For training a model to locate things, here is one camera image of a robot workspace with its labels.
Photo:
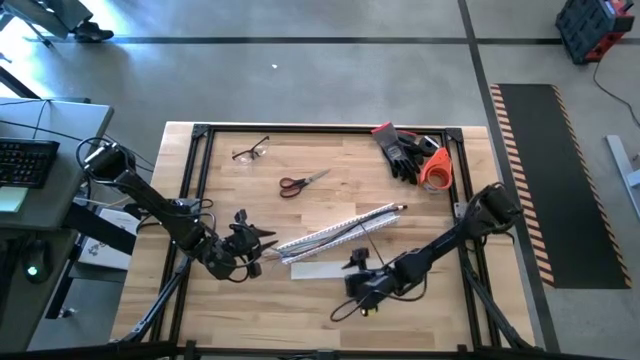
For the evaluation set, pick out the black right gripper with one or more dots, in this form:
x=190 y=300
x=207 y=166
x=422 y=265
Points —
x=370 y=285

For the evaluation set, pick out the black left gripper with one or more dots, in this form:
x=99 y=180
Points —
x=240 y=247

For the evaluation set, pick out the long black zip tie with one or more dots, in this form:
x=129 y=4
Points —
x=372 y=240

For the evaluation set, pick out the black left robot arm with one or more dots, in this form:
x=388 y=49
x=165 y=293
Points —
x=150 y=205

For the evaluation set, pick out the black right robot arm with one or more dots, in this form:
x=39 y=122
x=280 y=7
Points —
x=450 y=240

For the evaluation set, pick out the clear safety glasses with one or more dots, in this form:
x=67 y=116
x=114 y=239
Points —
x=247 y=156

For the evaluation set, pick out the work glove with red cuff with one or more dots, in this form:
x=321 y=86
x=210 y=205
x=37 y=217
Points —
x=412 y=150
x=397 y=155

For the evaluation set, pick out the black tape roll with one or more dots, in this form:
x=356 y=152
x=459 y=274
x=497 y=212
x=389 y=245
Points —
x=429 y=145

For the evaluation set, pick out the white printed box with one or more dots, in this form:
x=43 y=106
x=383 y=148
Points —
x=100 y=257

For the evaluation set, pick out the black mat with striped edges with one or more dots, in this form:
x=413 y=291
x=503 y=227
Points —
x=550 y=185

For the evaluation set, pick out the grey desk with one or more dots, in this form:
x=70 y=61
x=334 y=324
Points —
x=75 y=125

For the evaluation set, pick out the black backlit keyboard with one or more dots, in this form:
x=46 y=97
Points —
x=25 y=162

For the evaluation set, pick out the green note pad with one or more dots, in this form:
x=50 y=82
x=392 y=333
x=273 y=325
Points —
x=11 y=199

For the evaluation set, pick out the person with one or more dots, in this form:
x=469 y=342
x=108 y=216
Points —
x=92 y=32

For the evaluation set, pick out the grey metal profile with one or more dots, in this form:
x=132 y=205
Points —
x=622 y=170

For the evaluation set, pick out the red and black toolbox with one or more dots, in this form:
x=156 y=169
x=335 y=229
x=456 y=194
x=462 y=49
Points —
x=590 y=27

